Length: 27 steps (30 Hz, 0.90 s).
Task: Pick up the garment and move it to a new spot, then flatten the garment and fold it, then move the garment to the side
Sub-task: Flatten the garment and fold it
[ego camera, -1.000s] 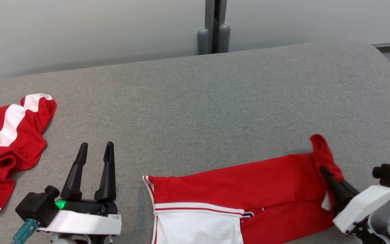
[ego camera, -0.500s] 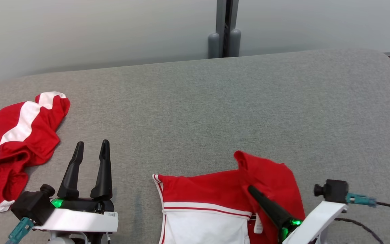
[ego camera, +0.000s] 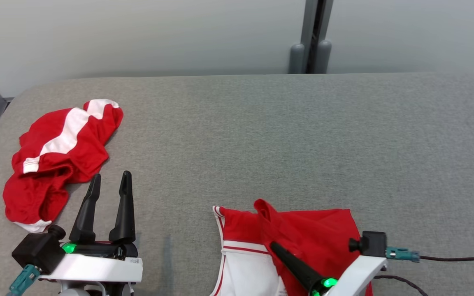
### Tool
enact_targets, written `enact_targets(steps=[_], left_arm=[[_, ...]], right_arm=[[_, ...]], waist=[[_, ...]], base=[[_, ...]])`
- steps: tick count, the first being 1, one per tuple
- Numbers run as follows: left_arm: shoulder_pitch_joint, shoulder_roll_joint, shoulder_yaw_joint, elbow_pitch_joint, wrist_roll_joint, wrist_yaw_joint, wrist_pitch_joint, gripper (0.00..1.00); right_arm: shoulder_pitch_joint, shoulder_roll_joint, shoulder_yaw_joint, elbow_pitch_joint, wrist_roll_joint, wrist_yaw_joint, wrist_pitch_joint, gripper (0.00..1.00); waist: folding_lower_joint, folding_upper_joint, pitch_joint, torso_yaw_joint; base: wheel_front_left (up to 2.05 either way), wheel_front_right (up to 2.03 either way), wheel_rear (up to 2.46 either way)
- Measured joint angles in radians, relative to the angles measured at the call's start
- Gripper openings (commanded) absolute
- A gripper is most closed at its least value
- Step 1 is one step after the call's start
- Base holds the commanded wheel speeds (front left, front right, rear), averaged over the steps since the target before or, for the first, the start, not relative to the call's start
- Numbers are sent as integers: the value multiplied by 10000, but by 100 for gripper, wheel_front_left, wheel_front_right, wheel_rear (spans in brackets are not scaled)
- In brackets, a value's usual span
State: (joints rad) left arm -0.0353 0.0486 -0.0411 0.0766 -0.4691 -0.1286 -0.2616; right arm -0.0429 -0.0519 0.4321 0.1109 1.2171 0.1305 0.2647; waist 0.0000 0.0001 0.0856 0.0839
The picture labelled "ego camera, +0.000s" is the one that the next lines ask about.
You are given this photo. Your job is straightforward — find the black cable teal connector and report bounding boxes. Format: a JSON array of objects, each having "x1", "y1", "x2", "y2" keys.
[
  {"x1": 7, "y1": 264, "x2": 42, "y2": 296},
  {"x1": 386, "y1": 247, "x2": 474, "y2": 264}
]

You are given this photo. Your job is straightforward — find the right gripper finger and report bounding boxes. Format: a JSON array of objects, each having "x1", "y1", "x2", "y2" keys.
[{"x1": 270, "y1": 241, "x2": 325, "y2": 294}]

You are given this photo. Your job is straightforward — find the grey cylindrical post foot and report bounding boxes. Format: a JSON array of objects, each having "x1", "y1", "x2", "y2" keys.
[
  {"x1": 290, "y1": 43, "x2": 305, "y2": 74},
  {"x1": 316, "y1": 40, "x2": 332, "y2": 74}
]

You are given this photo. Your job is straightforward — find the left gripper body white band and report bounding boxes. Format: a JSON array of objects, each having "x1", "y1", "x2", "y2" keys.
[{"x1": 39, "y1": 240, "x2": 144, "y2": 285}]

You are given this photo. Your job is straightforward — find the right black cable teal connector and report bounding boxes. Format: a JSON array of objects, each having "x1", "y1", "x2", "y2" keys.
[{"x1": 386, "y1": 247, "x2": 474, "y2": 264}]

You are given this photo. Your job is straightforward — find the red mesh shorts white stripe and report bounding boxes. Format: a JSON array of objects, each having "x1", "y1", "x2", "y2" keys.
[{"x1": 2, "y1": 99, "x2": 124, "y2": 234}]

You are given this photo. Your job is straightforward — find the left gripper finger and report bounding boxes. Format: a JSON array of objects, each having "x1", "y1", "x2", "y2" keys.
[
  {"x1": 109, "y1": 170, "x2": 137, "y2": 244},
  {"x1": 69, "y1": 173, "x2": 102, "y2": 243}
]

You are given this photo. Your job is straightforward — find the red white printed jersey shirt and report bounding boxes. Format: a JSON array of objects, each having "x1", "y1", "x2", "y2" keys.
[{"x1": 210, "y1": 199, "x2": 374, "y2": 296}]

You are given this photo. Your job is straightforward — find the grey metal partition post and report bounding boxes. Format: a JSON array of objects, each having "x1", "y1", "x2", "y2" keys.
[{"x1": 301, "y1": 0, "x2": 334, "y2": 74}]

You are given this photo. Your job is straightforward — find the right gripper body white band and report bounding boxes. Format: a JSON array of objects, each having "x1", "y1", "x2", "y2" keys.
[{"x1": 310, "y1": 255, "x2": 388, "y2": 296}]

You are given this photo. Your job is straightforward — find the thin black cable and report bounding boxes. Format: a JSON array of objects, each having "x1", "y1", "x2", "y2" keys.
[{"x1": 373, "y1": 275, "x2": 429, "y2": 296}]

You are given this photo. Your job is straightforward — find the left black cable teal connector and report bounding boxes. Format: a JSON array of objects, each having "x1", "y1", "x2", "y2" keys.
[{"x1": 7, "y1": 264, "x2": 42, "y2": 296}]

